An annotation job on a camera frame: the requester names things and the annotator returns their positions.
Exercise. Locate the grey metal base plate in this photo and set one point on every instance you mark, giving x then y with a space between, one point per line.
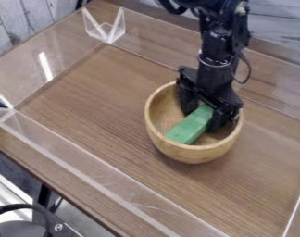
24 228

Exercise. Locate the green rectangular block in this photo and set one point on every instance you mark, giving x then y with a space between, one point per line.
188 130

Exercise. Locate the brown wooden bowl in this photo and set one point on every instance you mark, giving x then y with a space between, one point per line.
163 115

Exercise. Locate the clear acrylic tray wall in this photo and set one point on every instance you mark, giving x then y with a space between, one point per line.
75 86

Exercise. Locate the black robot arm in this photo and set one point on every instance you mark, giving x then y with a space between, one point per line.
226 35

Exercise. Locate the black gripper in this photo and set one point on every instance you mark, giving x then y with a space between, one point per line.
210 84

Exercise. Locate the black table leg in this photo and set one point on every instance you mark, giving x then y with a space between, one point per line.
45 195

